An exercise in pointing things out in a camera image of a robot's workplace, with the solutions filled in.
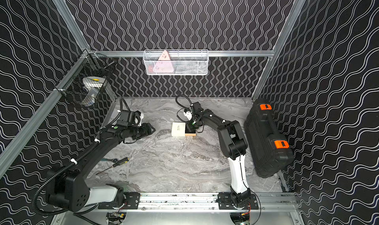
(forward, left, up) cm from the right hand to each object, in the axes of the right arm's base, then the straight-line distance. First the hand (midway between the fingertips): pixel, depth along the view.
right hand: (189, 126), depth 101 cm
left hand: (-12, +21, +14) cm, 28 cm away
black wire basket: (+30, +63, +27) cm, 75 cm away
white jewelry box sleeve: (-3, +7, +1) cm, 8 cm away
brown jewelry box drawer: (-6, -2, +2) cm, 7 cm away
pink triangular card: (+22, +15, +34) cm, 43 cm away
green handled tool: (-24, +43, 0) cm, 49 cm away
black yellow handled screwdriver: (-24, +37, 0) cm, 44 cm away
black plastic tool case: (-28, -38, +20) cm, 51 cm away
